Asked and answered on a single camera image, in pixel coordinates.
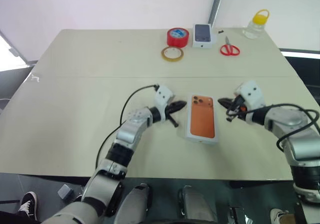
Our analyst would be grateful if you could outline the red tape roll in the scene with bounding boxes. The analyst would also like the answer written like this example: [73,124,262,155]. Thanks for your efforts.
[166,27,190,48]

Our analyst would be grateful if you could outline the brown trouser leg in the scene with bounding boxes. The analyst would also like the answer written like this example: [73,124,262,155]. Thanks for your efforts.
[277,213,298,224]

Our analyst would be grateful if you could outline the yellowish clear tape roll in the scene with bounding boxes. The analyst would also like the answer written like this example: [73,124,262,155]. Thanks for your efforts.
[160,46,185,63]

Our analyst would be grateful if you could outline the grey window frame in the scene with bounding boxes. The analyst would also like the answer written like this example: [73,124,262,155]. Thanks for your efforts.
[0,30,36,71]

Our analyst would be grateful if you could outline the grey metal pole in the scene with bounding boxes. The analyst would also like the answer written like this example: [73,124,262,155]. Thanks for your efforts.
[208,0,226,25]

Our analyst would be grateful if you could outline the orange phone box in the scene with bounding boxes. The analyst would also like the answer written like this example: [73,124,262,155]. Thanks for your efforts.
[184,92,220,145]

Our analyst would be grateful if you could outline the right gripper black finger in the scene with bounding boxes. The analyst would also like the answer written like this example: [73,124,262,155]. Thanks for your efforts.
[225,109,238,122]
[217,97,236,108]

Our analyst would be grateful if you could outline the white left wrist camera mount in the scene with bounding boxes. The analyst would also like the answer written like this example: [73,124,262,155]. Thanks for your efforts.
[154,85,176,123]

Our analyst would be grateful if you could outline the silver left robot leg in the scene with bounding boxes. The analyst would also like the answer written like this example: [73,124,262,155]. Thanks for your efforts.
[114,183,152,224]

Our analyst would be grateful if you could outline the silver robot leg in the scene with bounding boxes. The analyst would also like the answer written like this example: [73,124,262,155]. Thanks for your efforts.
[114,183,152,224]
[177,185,218,224]

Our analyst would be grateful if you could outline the small grey box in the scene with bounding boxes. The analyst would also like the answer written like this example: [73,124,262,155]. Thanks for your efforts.
[57,184,74,200]

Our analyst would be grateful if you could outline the clear jar with yellow lid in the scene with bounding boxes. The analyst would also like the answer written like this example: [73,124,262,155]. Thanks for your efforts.
[241,8,270,39]

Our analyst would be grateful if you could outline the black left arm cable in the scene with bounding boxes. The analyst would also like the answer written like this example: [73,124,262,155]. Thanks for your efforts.
[95,84,161,171]

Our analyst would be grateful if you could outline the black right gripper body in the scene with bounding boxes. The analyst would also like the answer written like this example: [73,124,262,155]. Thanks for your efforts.
[229,95,248,121]

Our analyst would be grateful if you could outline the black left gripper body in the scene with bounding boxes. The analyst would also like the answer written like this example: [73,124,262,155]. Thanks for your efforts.
[163,101,177,119]

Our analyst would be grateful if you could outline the dark phone picture box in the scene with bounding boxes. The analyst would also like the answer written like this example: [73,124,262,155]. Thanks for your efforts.
[192,23,217,49]

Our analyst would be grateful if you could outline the silver right robot leg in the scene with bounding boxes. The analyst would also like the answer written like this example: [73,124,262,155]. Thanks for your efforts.
[177,185,218,224]

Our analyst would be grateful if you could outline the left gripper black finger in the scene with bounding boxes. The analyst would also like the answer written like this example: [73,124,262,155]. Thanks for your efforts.
[166,113,180,128]
[170,100,187,113]

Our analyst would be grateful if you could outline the black and white sneaker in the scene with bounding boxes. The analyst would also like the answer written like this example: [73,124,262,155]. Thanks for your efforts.
[17,191,39,221]

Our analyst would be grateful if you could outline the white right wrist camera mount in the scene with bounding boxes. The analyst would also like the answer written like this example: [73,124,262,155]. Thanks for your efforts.
[233,80,266,124]

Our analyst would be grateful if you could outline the red handled scissors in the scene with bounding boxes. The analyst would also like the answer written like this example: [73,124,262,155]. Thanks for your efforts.
[219,36,241,57]

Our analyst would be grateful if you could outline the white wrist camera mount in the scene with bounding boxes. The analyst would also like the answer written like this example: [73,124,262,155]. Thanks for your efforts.
[233,80,266,124]
[154,85,176,123]

